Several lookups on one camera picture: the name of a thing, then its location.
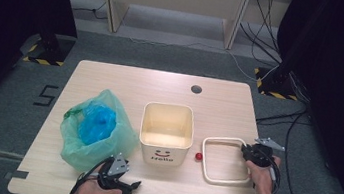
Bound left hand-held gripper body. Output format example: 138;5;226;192
96;150;133;193

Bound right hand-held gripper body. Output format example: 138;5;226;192
246;135;287;171

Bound green plastic trash bag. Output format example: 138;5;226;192
54;83;146;180

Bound blue plastic bag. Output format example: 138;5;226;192
76;98;121;150

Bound white trash bin smiley face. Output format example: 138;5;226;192
135;99;199;170

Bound person's left hand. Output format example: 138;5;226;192
75;161;126;194

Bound person's right hand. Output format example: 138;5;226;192
241;153;283;194

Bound stand base hazard tape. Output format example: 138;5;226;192
250;65;302;102
20;30;78;69

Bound dark round table grommet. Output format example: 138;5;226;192
190;83;204;95

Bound grey tape strip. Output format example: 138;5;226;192
3;168;30;183

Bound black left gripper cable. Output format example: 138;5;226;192
66;151;117;194

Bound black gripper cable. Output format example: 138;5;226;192
66;151;117;194
249;147;286;194

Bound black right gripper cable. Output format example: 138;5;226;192
249;147;286;194

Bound black floor cable bundle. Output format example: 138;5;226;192
245;102;325;194

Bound white floor cable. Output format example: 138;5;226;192
126;33;282;86

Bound black cables from outlet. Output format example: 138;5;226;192
235;0;291;66

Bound thin black floor cable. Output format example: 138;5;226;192
70;0;111;22

